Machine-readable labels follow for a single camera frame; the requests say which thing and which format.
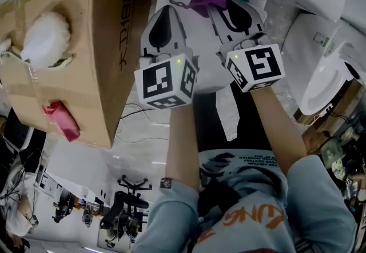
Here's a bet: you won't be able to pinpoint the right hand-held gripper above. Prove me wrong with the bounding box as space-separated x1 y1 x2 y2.
207 0 287 94

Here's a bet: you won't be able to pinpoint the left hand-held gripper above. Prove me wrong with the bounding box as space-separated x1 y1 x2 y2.
134 5 198 111

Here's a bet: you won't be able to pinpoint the white toilet with tank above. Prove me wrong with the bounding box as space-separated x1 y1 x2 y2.
139 0 348 95

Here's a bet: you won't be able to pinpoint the person's right forearm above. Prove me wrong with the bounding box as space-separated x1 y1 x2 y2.
250 86 308 175

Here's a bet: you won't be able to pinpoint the person's left forearm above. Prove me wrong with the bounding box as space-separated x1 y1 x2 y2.
164 107 201 191

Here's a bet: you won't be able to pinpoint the white tankless toilet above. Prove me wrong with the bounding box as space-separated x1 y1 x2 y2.
281 13 366 117

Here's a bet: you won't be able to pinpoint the person's left hand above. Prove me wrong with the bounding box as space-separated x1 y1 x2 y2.
140 53 173 63

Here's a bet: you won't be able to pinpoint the person's right hand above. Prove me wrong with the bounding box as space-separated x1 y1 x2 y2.
233 33 272 50

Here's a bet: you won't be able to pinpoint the large cardboard box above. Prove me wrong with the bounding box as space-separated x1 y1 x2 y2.
0 0 161 150

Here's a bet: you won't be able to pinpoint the person's black trousers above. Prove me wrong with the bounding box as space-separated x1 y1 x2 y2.
193 83 275 152

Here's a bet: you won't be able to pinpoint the white fluffy duster brush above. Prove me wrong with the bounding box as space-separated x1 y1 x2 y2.
0 11 77 69

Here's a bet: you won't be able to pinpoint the pink cloth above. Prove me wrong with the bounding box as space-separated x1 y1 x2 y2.
41 99 81 143

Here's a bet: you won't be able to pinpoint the dark wooden platform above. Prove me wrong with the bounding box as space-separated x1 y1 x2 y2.
294 77 366 155

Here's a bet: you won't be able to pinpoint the black office chair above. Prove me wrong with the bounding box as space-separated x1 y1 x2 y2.
100 174 154 230

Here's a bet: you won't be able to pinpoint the black lid with white rim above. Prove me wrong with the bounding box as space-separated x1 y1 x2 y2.
2 109 35 151

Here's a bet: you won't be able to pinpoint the white printed carton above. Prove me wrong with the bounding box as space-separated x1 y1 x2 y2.
37 171 109 207

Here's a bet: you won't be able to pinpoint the person's light blue shirt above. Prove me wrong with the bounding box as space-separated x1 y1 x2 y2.
133 148 358 253

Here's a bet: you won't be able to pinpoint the white cable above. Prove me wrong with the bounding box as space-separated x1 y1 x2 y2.
114 103 169 143

